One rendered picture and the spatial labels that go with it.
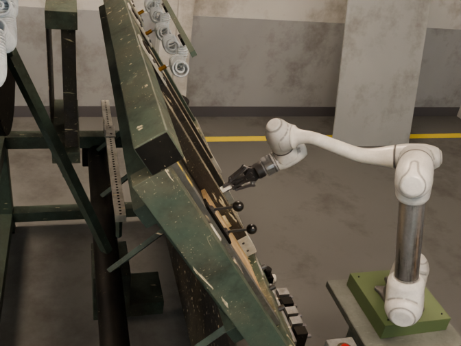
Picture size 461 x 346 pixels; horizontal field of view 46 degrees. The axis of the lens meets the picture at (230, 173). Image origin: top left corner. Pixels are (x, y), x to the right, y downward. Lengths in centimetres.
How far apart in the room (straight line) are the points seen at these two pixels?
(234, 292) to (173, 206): 42
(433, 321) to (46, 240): 265
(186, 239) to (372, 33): 449
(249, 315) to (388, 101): 443
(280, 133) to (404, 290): 83
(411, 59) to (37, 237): 409
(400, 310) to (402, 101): 396
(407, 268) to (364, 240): 218
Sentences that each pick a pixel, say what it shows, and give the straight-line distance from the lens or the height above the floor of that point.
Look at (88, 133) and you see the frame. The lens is 380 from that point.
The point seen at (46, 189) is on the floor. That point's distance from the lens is 466.
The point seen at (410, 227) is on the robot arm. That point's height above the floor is 138.
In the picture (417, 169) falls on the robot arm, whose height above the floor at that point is 164.
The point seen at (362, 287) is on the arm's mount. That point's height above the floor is 83.
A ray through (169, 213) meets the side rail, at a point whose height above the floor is 169.
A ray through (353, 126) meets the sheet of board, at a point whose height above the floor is 21.
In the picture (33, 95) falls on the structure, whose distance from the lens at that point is 240.
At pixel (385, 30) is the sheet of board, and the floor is 117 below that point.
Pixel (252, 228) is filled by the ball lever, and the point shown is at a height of 145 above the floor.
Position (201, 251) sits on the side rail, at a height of 154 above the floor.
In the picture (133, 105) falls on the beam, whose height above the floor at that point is 191.
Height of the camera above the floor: 258
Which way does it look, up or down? 31 degrees down
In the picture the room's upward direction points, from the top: 9 degrees clockwise
